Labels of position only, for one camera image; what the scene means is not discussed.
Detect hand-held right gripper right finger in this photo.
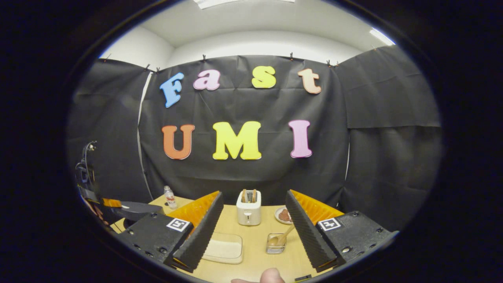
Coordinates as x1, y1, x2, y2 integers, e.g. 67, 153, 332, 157
285, 189, 400, 273

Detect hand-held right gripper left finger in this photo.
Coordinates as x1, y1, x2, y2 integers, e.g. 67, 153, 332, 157
117, 191, 224, 274

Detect white rice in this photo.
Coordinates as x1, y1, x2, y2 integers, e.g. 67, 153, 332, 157
206, 238, 241, 259

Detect wooden spoon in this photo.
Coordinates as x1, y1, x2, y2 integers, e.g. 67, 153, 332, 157
268, 224, 296, 248

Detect black silver rice cooker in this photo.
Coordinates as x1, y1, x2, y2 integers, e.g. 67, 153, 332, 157
100, 201, 165, 233

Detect metal wire chopstick holder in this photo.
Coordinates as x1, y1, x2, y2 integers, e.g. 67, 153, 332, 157
266, 233, 287, 255

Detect clear rectangular tray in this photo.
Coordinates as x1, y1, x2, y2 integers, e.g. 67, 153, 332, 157
202, 232, 244, 265

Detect white round plate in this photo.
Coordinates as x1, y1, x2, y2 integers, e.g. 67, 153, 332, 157
274, 206, 294, 225

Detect small clear plastic bottle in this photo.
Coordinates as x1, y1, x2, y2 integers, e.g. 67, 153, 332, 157
163, 186, 178, 210

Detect white toaster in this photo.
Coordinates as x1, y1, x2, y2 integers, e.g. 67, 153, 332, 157
236, 190, 263, 226

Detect ceiling light panel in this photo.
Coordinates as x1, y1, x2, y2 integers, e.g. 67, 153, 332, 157
193, 0, 296, 10

